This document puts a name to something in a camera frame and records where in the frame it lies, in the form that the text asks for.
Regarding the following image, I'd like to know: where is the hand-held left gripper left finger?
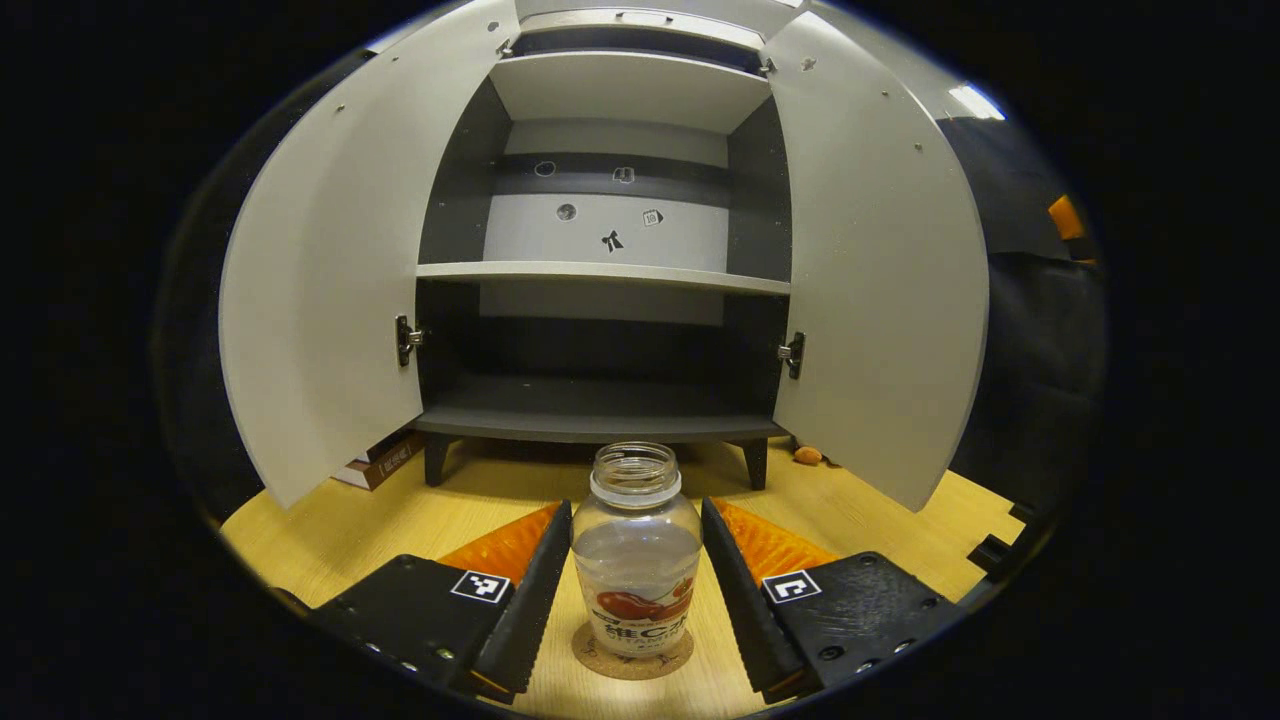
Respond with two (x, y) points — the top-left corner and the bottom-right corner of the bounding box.
(270, 500), (574, 704)

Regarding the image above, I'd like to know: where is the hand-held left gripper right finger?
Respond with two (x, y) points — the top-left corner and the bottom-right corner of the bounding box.
(700, 497), (966, 704)

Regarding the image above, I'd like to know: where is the clear bottle with red label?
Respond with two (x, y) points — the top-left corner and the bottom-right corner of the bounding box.
(570, 442), (704, 659)

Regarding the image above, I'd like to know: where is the round cork coaster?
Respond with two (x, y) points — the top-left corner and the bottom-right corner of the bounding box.
(572, 620), (695, 681)

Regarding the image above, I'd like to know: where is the grey cabinet door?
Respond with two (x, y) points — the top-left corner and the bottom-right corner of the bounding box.
(218, 0), (521, 509)
(760, 10), (991, 513)

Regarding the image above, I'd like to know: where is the grey cabinet drawer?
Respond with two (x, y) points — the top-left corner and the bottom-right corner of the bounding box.
(515, 5), (771, 51)

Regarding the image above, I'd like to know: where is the brown book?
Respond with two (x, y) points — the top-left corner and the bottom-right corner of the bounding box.
(333, 430), (423, 491)

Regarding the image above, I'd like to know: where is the black backdrop cloth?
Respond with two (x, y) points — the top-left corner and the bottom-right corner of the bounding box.
(150, 50), (1111, 531)

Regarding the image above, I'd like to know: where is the ceiling light panel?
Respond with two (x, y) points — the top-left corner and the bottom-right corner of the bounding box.
(948, 83), (1006, 122)

